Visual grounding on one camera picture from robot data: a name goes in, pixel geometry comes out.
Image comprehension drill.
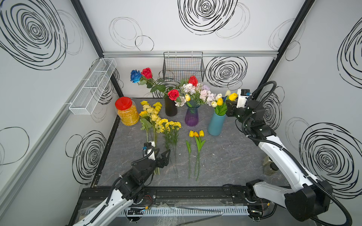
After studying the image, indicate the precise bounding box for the black vase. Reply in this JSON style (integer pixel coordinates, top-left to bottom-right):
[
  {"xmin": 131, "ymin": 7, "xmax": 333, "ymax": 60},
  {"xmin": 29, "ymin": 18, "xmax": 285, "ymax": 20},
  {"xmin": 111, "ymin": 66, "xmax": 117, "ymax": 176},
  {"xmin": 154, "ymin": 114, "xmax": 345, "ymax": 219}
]
[{"xmin": 165, "ymin": 97, "xmax": 178, "ymax": 117}]

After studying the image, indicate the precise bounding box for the white cable duct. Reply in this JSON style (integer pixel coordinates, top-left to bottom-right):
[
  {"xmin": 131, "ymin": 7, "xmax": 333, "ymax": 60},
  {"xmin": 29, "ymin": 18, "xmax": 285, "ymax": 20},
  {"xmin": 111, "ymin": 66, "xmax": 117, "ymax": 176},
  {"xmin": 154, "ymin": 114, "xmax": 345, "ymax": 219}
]
[{"xmin": 119, "ymin": 206, "xmax": 249, "ymax": 217}]

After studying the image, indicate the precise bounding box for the yellow carnation bouquet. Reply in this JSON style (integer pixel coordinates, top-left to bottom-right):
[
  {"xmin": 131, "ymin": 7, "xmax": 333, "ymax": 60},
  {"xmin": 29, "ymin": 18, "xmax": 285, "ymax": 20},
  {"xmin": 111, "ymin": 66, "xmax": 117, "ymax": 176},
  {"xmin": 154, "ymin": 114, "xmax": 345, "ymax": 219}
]
[{"xmin": 174, "ymin": 83, "xmax": 217, "ymax": 108}]

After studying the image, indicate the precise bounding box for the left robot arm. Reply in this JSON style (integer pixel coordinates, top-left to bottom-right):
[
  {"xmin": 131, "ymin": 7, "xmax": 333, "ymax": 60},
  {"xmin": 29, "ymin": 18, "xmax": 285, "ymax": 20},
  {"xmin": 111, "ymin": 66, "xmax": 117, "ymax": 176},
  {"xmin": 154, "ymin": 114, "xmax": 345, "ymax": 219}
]
[{"xmin": 74, "ymin": 146, "xmax": 171, "ymax": 226}]

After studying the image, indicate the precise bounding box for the teal ceramic vase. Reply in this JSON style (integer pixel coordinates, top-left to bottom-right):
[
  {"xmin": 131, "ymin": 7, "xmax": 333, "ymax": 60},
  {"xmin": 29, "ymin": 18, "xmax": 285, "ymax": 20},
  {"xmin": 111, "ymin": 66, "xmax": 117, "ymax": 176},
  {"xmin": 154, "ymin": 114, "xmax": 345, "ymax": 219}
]
[{"xmin": 207, "ymin": 113, "xmax": 226, "ymax": 136}]

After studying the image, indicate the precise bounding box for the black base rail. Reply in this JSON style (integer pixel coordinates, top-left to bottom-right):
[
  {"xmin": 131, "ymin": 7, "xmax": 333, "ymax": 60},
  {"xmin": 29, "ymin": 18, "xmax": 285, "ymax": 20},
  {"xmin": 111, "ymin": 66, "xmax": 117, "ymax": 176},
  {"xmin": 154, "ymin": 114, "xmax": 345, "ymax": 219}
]
[{"xmin": 141, "ymin": 184, "xmax": 271, "ymax": 205}]

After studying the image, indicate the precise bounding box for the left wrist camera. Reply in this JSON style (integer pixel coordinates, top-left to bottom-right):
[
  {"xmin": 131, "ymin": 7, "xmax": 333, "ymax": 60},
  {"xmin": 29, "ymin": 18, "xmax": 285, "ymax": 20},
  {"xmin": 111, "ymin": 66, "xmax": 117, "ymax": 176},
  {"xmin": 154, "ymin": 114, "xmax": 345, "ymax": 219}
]
[{"xmin": 142, "ymin": 141, "xmax": 156, "ymax": 160}]

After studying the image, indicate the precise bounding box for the red rose low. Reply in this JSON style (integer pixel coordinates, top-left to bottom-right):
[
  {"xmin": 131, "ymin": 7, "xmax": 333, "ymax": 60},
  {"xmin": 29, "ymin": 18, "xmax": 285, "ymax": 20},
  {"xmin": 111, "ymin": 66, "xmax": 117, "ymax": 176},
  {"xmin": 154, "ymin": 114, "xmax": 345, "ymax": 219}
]
[{"xmin": 167, "ymin": 89, "xmax": 181, "ymax": 102}]

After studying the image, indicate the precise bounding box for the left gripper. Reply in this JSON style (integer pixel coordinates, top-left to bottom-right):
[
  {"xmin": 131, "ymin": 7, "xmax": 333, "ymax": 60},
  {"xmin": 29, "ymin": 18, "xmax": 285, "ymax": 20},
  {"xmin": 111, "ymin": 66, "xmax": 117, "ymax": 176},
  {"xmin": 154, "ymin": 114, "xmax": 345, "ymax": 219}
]
[{"xmin": 140, "ymin": 148, "xmax": 170, "ymax": 185}]

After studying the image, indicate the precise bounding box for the spice jar back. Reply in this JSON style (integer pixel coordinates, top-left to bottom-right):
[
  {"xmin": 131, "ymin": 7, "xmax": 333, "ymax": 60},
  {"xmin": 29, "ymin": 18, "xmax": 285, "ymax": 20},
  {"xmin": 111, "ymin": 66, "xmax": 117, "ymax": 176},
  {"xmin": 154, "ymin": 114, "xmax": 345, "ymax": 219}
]
[{"xmin": 262, "ymin": 156, "xmax": 272, "ymax": 166}]

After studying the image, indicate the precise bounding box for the orange yellow tulip stem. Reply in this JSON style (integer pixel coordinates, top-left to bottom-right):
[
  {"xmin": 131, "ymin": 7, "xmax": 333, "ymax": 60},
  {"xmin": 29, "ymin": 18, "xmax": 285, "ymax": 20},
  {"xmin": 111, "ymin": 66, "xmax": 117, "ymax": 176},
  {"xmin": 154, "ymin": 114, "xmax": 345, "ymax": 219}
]
[{"xmin": 193, "ymin": 131, "xmax": 199, "ymax": 176}]

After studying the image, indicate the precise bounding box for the white wire shelf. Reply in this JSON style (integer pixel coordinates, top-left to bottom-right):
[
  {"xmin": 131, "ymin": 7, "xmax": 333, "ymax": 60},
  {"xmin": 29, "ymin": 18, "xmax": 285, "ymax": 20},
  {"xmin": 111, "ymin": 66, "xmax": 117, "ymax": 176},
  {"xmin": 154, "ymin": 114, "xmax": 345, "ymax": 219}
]
[{"xmin": 69, "ymin": 58, "xmax": 117, "ymax": 115}]

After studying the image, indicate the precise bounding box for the black wire basket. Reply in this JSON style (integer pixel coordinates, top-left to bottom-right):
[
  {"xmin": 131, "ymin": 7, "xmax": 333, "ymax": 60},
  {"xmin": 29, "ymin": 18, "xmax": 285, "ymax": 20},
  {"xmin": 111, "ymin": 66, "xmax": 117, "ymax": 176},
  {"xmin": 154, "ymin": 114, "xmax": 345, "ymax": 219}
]
[{"xmin": 162, "ymin": 51, "xmax": 205, "ymax": 82}]

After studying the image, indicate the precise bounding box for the yellow carnation stem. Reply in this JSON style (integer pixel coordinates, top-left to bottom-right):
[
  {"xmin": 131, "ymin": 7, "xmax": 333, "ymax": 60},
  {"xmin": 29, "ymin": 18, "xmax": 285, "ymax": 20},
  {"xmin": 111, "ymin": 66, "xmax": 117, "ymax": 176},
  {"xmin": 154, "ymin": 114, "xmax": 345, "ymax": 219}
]
[
  {"xmin": 158, "ymin": 126, "xmax": 170, "ymax": 150},
  {"xmin": 157, "ymin": 118, "xmax": 170, "ymax": 150},
  {"xmin": 165, "ymin": 121, "xmax": 174, "ymax": 149},
  {"xmin": 172, "ymin": 121, "xmax": 181, "ymax": 179}
]

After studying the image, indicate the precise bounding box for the yellow rose stem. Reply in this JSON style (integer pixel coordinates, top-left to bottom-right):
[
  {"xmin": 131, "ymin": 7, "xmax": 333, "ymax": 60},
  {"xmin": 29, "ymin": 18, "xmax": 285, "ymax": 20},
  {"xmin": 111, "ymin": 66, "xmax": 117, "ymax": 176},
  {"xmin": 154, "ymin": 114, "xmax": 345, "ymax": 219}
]
[{"xmin": 139, "ymin": 101, "xmax": 164, "ymax": 133}]

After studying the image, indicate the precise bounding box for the spice jar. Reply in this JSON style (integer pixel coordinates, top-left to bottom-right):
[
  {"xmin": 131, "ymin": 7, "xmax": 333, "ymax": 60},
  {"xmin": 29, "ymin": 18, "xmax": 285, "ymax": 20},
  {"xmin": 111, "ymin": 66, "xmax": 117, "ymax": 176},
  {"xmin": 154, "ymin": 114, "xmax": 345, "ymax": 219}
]
[
  {"xmin": 262, "ymin": 156, "xmax": 272, "ymax": 166},
  {"xmin": 263, "ymin": 163, "xmax": 279, "ymax": 176}
]

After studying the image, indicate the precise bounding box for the yellow tulip bouquet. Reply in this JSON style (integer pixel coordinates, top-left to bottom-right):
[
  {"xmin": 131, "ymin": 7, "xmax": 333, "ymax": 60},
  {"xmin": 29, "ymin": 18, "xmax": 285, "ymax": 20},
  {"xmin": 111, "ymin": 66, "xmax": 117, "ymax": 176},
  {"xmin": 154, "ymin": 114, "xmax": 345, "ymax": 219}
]
[{"xmin": 211, "ymin": 90, "xmax": 231, "ymax": 116}]

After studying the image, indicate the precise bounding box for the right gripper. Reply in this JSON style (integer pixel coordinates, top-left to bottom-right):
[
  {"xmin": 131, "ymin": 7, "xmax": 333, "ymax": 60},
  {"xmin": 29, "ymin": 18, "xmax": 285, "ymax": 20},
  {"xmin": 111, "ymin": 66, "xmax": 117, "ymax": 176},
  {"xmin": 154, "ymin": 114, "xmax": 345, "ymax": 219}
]
[{"xmin": 225, "ymin": 99, "xmax": 250, "ymax": 130}]

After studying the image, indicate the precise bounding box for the sunflower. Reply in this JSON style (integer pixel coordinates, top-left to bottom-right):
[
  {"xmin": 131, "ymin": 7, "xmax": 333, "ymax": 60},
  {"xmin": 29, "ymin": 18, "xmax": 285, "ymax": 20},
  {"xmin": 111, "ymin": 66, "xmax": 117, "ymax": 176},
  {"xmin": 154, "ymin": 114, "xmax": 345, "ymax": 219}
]
[{"xmin": 139, "ymin": 111, "xmax": 153, "ymax": 132}]

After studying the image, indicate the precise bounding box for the red rose top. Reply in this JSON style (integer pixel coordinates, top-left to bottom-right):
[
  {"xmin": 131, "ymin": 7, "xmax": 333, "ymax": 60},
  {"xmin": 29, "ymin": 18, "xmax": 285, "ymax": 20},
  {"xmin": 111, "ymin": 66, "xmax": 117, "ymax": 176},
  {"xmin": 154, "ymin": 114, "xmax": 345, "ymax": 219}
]
[{"xmin": 140, "ymin": 67, "xmax": 199, "ymax": 98}]

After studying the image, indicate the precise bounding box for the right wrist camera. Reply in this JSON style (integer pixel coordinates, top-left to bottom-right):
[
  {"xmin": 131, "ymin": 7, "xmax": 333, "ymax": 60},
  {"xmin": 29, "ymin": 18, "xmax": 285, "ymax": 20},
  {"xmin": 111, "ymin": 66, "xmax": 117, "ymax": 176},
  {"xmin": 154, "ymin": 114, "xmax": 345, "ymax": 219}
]
[{"xmin": 236, "ymin": 89, "xmax": 250, "ymax": 108}]

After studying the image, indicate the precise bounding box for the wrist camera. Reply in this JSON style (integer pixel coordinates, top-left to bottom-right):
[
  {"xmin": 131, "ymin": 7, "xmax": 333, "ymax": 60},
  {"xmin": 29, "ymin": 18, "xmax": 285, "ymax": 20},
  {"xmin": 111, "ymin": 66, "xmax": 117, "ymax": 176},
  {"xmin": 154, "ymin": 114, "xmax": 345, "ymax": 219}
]
[
  {"xmin": 236, "ymin": 89, "xmax": 250, "ymax": 108},
  {"xmin": 142, "ymin": 141, "xmax": 156, "ymax": 160}
]

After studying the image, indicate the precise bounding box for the purple glass vase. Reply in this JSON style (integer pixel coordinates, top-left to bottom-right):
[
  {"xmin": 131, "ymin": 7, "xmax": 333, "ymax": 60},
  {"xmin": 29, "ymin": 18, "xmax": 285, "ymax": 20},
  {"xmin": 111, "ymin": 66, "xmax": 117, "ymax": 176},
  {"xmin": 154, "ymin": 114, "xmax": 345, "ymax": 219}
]
[{"xmin": 185, "ymin": 107, "xmax": 199, "ymax": 127}]

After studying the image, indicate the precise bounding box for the red lid plastic jar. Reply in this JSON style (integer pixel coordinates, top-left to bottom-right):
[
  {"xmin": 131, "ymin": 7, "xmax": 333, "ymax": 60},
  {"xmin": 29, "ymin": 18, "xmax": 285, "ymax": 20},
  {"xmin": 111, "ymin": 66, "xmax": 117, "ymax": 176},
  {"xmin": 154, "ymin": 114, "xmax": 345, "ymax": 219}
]
[{"xmin": 115, "ymin": 97, "xmax": 140, "ymax": 126}]

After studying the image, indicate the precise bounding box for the yellow poppy stem large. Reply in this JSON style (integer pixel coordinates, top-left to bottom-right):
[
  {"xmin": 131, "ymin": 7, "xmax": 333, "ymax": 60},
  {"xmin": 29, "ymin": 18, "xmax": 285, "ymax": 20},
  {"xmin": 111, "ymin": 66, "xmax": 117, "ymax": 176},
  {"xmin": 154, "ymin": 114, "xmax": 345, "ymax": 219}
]
[{"xmin": 151, "ymin": 101, "xmax": 163, "ymax": 176}]

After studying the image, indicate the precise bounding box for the blue rose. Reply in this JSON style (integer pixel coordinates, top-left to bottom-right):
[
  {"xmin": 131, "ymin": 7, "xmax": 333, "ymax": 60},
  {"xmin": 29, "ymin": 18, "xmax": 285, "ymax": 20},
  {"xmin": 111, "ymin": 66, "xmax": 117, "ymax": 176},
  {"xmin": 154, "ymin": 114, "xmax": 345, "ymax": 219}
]
[{"xmin": 130, "ymin": 70, "xmax": 142, "ymax": 83}]

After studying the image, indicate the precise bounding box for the spice jar front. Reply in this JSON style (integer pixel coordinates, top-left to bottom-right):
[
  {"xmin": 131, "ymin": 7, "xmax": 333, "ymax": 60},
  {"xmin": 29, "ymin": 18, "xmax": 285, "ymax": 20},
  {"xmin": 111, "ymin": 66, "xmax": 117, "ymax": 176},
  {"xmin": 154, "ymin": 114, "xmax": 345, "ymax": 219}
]
[{"xmin": 263, "ymin": 163, "xmax": 279, "ymax": 176}]

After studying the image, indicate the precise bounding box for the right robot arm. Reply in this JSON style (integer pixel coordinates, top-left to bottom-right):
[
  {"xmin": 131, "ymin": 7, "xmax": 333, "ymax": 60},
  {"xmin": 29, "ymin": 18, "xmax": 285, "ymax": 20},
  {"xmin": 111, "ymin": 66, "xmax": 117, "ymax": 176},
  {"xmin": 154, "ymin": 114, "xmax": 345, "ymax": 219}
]
[{"xmin": 226, "ymin": 100, "xmax": 353, "ymax": 226}]

